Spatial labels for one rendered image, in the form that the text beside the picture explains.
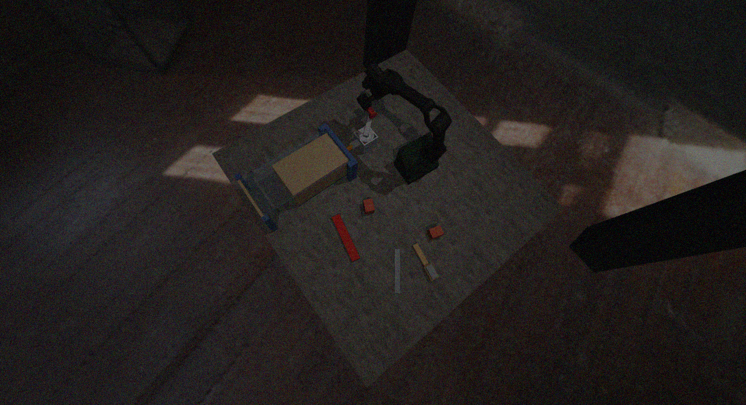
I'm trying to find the reddish-brown box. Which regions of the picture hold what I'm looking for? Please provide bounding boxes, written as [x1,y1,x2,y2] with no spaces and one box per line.
[363,199,375,214]
[427,226,444,240]

